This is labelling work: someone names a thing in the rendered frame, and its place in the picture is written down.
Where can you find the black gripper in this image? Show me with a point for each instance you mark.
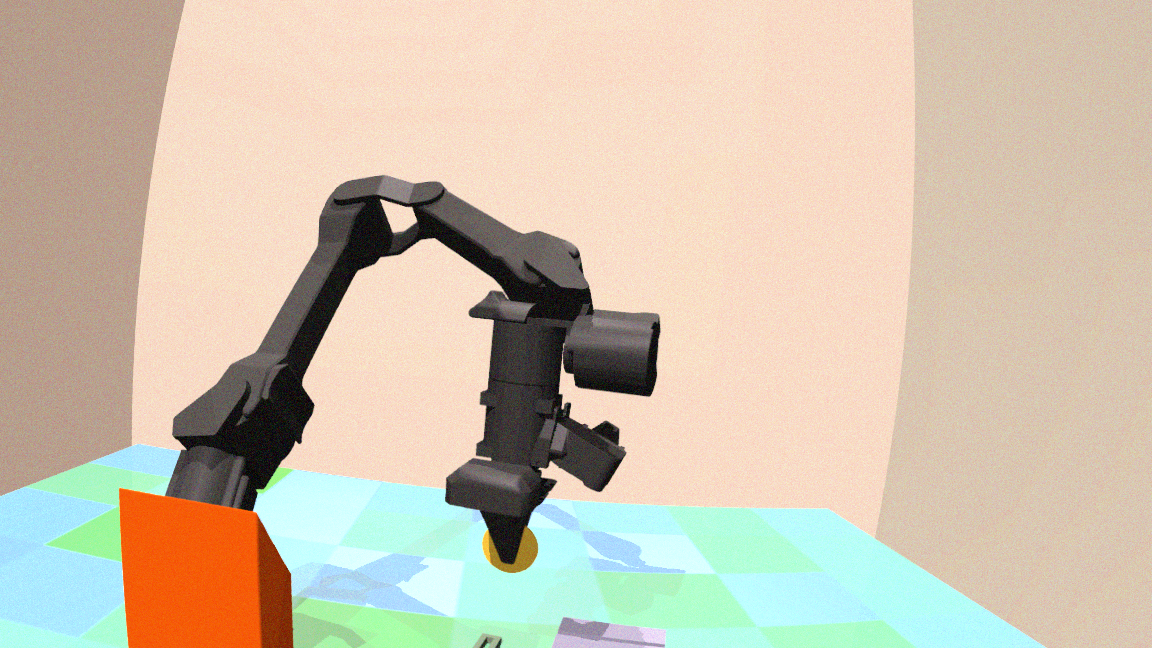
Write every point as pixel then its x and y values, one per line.
pixel 507 489

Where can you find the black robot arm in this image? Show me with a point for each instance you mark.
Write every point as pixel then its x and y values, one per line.
pixel 239 431

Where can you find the gold coin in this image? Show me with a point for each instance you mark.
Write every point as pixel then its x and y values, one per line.
pixel 526 555

